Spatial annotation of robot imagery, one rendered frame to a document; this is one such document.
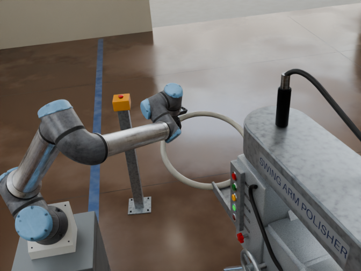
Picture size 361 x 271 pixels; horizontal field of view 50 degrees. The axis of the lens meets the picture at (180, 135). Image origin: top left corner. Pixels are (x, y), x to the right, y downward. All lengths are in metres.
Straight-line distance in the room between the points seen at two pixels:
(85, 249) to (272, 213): 1.08
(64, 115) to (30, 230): 0.64
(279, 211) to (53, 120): 0.82
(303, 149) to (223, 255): 1.99
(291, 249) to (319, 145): 0.33
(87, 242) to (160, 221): 1.30
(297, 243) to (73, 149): 0.79
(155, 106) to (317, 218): 1.03
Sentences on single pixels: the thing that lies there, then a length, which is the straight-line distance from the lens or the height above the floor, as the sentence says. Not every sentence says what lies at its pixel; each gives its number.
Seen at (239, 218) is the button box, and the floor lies 1.30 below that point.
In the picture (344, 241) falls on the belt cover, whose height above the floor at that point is 1.67.
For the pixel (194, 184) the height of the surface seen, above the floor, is 1.12.
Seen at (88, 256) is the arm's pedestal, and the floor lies 0.85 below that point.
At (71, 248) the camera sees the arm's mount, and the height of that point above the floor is 0.88.
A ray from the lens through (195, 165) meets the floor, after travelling 3.85.
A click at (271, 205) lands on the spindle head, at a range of 1.31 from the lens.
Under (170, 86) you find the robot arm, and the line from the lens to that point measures 1.87.
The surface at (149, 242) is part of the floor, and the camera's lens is 3.18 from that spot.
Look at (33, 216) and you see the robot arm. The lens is 1.82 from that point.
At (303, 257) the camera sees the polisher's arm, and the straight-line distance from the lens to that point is 1.26.
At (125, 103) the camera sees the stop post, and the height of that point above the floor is 1.06.
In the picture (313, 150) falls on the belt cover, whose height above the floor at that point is 1.70.
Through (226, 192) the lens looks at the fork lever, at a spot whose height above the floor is 1.09.
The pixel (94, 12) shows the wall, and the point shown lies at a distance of 7.63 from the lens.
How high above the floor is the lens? 2.36
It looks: 33 degrees down
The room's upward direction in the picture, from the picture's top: 5 degrees counter-clockwise
